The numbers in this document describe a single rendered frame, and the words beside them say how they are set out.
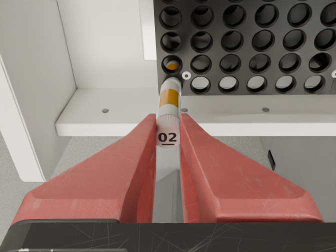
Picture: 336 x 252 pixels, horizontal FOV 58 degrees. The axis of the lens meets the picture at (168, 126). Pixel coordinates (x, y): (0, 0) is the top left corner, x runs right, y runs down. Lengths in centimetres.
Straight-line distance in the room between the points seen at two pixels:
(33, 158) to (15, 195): 160
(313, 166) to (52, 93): 46
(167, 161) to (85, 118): 115
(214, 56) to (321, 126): 10
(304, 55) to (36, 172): 19
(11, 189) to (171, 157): 88
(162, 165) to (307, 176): 88
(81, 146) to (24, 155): 123
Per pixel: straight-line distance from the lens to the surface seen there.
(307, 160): 61
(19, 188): 177
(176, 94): 15
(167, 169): 140
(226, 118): 23
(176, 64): 22
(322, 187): 56
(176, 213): 122
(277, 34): 19
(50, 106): 24
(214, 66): 19
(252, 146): 140
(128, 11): 25
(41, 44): 23
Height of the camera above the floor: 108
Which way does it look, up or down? 56 degrees down
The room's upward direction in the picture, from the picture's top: 175 degrees counter-clockwise
